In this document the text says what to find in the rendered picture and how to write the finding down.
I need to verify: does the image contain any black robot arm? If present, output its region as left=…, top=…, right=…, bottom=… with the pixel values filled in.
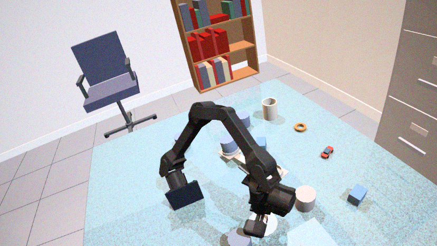
left=159, top=101, right=296, bottom=217

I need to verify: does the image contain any dark grey cylinder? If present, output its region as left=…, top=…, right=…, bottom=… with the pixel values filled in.
left=220, top=135, right=238, bottom=154

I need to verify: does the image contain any orange ring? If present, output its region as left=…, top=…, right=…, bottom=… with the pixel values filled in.
left=294, top=122, right=307, bottom=132

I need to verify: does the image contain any pale pink cylinder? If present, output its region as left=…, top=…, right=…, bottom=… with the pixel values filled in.
left=294, top=185, right=316, bottom=213

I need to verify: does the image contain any red toy car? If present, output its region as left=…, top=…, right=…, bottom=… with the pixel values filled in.
left=321, top=146, right=334, bottom=159

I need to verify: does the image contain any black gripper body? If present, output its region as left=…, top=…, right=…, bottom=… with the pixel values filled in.
left=243, top=198, right=269, bottom=238

